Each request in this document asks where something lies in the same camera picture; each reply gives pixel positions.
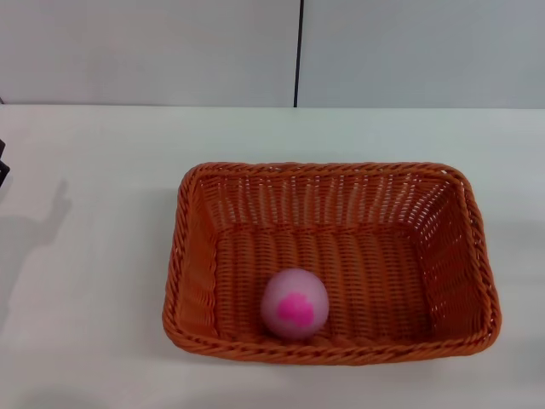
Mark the pink ball with magenta patch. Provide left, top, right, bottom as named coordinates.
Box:
left=260, top=268, right=330, bottom=341

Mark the orange woven plastic basket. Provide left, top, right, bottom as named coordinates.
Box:
left=161, top=160, right=503, bottom=366

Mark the black vertical partition strip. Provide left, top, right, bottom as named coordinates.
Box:
left=292, top=0, right=307, bottom=108

